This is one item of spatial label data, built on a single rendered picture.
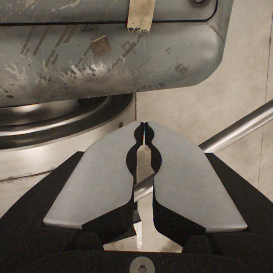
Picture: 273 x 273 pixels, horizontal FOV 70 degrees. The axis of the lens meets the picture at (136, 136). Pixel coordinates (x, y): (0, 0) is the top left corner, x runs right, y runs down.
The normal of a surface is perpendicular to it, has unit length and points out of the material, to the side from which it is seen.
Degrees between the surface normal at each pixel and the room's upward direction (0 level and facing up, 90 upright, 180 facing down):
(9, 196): 8
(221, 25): 8
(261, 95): 0
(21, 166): 1
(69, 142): 19
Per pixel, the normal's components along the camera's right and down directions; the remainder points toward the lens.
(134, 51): 0.29, 0.64
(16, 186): 0.22, 0.49
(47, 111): 0.54, 0.42
